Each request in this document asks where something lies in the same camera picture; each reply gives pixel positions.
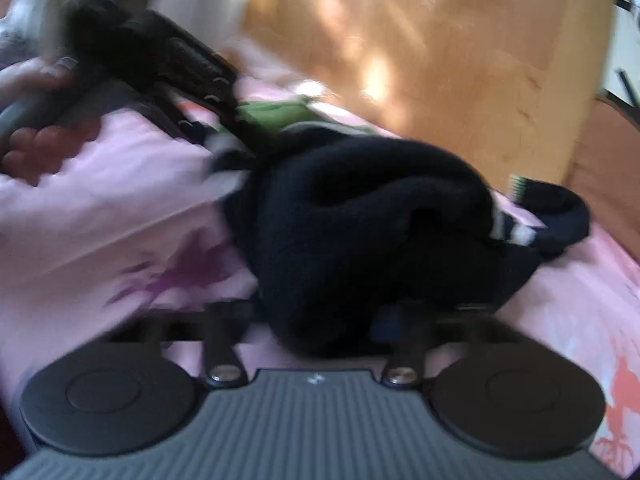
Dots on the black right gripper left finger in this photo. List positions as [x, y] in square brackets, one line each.
[225, 324]

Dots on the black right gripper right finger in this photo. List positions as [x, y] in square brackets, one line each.
[405, 367]

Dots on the dark navy striped garment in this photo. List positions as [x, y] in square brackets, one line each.
[352, 238]

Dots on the green knit cloth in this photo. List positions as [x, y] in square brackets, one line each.
[273, 116]

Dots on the person's left hand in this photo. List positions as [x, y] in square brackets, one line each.
[34, 154]

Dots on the pink printed bed sheet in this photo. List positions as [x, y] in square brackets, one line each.
[132, 224]

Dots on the navy sock with striped cuff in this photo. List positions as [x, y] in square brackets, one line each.
[563, 218]

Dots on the brown cushion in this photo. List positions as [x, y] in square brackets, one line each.
[604, 171]

